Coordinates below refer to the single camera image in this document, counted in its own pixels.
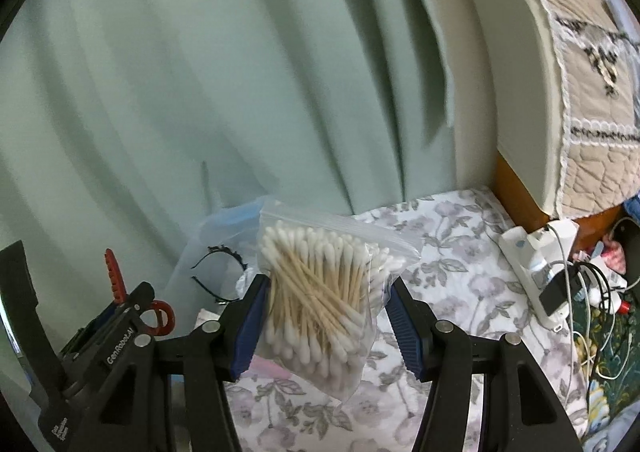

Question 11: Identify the red hair claw clip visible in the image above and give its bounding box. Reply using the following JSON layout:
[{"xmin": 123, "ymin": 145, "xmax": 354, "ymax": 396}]
[{"xmin": 104, "ymin": 248, "xmax": 176, "ymax": 336}]

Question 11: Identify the black clover bead necklace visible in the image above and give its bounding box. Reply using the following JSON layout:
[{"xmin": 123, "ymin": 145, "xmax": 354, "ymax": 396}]
[{"xmin": 190, "ymin": 245, "xmax": 249, "ymax": 304}]

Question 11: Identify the cotton swab bundle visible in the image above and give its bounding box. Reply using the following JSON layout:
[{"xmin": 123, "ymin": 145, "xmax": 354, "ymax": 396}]
[{"xmin": 257, "ymin": 200, "xmax": 423, "ymax": 402}]

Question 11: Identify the clear plastic storage bin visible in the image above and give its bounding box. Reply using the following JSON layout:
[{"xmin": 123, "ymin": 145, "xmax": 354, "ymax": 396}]
[{"xmin": 160, "ymin": 196, "xmax": 268, "ymax": 334}]

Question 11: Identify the black power adapter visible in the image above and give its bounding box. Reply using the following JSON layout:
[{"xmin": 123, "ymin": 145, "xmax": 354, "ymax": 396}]
[{"xmin": 539, "ymin": 264, "xmax": 582, "ymax": 316}]

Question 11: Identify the floral white blanket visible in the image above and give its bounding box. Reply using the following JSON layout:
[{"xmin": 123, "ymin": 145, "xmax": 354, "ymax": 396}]
[{"xmin": 221, "ymin": 185, "xmax": 591, "ymax": 452}]

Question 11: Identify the white power strip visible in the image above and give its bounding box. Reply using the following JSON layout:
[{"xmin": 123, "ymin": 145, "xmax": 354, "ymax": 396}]
[{"xmin": 498, "ymin": 226, "xmax": 570, "ymax": 333}]

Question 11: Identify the green curtain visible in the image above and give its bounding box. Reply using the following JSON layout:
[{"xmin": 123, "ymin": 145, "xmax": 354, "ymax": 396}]
[{"xmin": 1, "ymin": 0, "xmax": 456, "ymax": 347}]

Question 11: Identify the white bed headboard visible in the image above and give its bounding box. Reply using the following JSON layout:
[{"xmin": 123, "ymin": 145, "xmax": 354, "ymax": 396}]
[{"xmin": 423, "ymin": 0, "xmax": 562, "ymax": 215}]

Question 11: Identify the beige quilted bedspread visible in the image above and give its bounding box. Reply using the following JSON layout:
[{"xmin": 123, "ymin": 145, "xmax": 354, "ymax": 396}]
[{"xmin": 538, "ymin": 0, "xmax": 639, "ymax": 218}]

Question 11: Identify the orange wooden bed frame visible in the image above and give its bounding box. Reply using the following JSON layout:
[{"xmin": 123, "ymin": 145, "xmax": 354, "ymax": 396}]
[{"xmin": 494, "ymin": 151, "xmax": 626, "ymax": 253}]

